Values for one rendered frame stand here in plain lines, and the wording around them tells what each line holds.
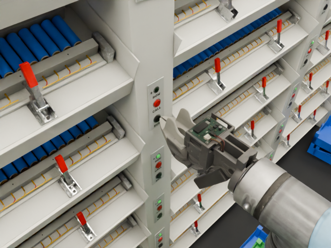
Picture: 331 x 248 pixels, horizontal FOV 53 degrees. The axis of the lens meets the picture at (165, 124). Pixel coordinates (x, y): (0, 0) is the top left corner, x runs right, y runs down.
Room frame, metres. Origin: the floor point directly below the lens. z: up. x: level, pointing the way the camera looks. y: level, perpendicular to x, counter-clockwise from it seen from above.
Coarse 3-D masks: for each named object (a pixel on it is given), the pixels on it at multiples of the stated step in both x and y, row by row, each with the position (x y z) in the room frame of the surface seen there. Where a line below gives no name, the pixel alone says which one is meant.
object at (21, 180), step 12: (96, 132) 0.47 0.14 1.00; (108, 132) 0.49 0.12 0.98; (72, 144) 0.43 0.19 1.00; (84, 144) 0.44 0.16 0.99; (84, 156) 0.42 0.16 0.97; (36, 168) 0.38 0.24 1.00; (48, 168) 0.38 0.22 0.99; (12, 180) 0.35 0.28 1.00; (24, 180) 0.35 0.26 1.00; (48, 180) 0.37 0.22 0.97; (0, 192) 0.32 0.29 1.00; (12, 192) 0.33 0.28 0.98
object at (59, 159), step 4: (56, 156) 0.37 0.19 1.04; (60, 156) 0.37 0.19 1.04; (56, 160) 0.36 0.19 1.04; (60, 160) 0.37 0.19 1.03; (60, 164) 0.36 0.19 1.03; (64, 164) 0.37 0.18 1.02; (60, 168) 0.36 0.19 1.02; (64, 168) 0.36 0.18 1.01; (64, 172) 0.36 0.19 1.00; (68, 172) 0.37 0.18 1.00; (64, 176) 0.36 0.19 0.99; (68, 176) 0.36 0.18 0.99; (68, 180) 0.36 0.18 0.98; (68, 184) 0.36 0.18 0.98
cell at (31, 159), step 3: (27, 153) 0.40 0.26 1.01; (30, 153) 0.41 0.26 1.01; (24, 156) 0.40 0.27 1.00; (27, 156) 0.40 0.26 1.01; (30, 156) 0.40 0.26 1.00; (33, 156) 0.40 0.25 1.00; (27, 159) 0.39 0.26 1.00; (30, 159) 0.39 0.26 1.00; (33, 159) 0.39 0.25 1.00; (36, 159) 0.40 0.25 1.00; (27, 162) 0.39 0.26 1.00; (30, 162) 0.39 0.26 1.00; (33, 162) 0.39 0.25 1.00; (30, 165) 0.39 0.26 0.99
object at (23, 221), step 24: (120, 120) 0.50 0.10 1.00; (96, 144) 0.46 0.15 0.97; (120, 144) 0.47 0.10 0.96; (144, 144) 0.44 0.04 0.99; (96, 168) 0.41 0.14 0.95; (120, 168) 0.42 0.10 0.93; (24, 192) 0.34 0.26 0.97; (48, 192) 0.35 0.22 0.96; (24, 216) 0.30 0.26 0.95; (48, 216) 0.31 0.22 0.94; (0, 240) 0.26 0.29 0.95; (24, 240) 0.28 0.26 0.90
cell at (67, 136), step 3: (63, 132) 0.46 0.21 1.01; (66, 132) 0.46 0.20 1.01; (60, 135) 0.46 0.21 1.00; (63, 135) 0.45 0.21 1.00; (66, 135) 0.45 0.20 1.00; (69, 135) 0.45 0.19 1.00; (63, 138) 0.45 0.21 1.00; (66, 138) 0.45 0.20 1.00; (69, 138) 0.45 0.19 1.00; (72, 138) 0.45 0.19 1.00; (66, 141) 0.44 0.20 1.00; (69, 141) 0.45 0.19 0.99
